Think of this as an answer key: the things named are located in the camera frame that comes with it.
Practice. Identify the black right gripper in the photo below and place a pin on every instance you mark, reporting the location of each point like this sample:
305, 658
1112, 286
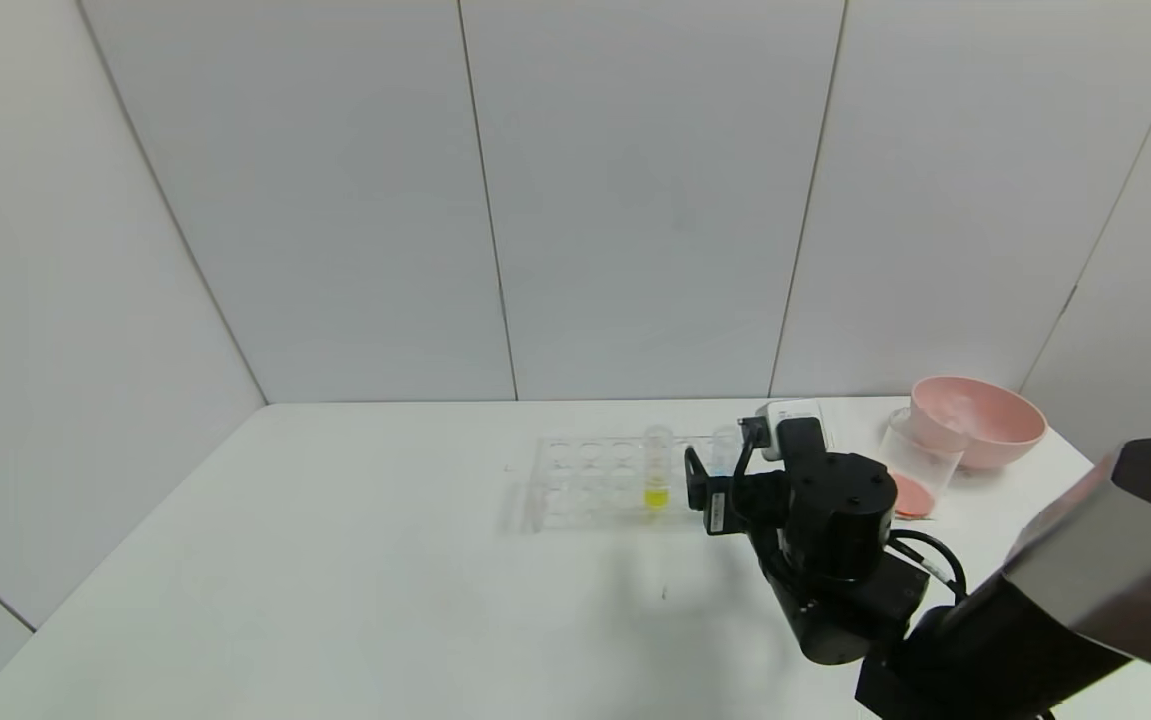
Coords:
716, 509

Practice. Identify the blue pigment test tube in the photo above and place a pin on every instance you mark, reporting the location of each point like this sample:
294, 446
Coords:
725, 450

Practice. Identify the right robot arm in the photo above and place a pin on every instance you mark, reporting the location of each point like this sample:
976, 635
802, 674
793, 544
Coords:
1085, 600

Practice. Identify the yellow pigment test tube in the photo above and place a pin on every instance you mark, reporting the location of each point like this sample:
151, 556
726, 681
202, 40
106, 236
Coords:
655, 493

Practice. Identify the clear plastic test tube rack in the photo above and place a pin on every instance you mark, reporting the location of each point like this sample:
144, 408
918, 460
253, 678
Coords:
585, 490

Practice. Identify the clear glass beaker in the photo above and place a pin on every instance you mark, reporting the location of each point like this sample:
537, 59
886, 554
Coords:
925, 460

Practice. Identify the pink bowl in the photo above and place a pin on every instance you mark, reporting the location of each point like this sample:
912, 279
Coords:
1005, 425

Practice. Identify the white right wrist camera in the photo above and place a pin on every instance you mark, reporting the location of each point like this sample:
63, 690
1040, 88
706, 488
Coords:
785, 410

